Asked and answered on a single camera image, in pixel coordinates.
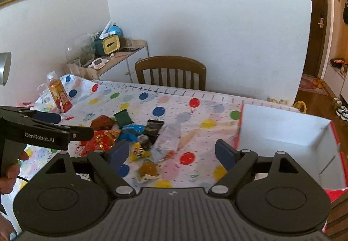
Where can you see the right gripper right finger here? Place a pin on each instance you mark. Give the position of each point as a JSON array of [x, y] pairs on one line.
[[239, 167]]

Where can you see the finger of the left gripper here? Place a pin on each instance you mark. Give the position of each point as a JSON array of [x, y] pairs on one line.
[[77, 133], [52, 118]]

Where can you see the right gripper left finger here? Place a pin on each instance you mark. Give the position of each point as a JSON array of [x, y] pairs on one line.
[[105, 166]]

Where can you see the red gold snack bag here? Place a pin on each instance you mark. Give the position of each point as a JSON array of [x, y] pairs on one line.
[[103, 140]]

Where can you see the blue snack packet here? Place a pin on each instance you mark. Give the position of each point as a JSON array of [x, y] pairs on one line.
[[131, 132]]

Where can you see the green snack packet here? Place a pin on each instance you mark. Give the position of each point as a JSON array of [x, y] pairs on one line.
[[122, 118]]

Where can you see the black sesame snack packet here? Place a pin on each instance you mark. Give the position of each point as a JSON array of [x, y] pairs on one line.
[[152, 129]]

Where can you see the clear plastic snack bag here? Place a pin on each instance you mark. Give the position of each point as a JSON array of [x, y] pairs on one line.
[[167, 143]]

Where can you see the person's left hand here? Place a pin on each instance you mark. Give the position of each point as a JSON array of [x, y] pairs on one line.
[[7, 184]]

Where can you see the orange drink bottle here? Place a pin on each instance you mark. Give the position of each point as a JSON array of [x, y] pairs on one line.
[[58, 93]]

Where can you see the brown foil snack packet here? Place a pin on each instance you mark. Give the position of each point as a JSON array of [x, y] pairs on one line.
[[102, 123]]

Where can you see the yellow M&M's packet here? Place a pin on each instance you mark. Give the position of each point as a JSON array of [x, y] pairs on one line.
[[138, 152]]

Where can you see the wrapped round pastry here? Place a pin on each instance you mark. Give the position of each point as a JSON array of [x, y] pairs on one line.
[[147, 171]]

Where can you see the dark foil candy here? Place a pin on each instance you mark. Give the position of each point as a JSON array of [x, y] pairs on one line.
[[144, 142]]

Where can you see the wooden side table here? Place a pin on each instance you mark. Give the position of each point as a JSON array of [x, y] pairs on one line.
[[119, 68]]

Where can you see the balloon pattern tablecloth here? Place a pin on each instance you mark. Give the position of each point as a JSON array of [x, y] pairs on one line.
[[61, 202]]

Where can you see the white digital timer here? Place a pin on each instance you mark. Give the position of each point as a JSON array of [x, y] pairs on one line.
[[98, 63]]

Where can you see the glass fish bowl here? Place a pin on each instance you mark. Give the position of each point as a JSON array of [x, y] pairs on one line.
[[82, 48]]

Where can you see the red white cardboard box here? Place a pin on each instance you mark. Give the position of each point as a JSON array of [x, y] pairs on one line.
[[305, 162]]

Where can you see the yellow plastic bag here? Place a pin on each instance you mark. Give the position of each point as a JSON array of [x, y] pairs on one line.
[[300, 106]]

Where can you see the yellow green tissue box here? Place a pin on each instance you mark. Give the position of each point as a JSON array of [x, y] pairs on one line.
[[107, 46]]

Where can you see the blue globe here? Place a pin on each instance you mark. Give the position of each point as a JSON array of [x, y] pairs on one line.
[[115, 30]]

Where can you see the black white sneakers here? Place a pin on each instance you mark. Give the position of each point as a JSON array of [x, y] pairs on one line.
[[342, 112]]

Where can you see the brown wooden chair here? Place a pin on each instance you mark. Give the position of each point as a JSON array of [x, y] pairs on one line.
[[172, 71]]

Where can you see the white cabinet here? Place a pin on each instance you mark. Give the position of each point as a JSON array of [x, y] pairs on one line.
[[335, 47]]

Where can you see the brown entry door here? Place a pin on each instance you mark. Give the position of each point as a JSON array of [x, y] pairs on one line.
[[316, 39]]

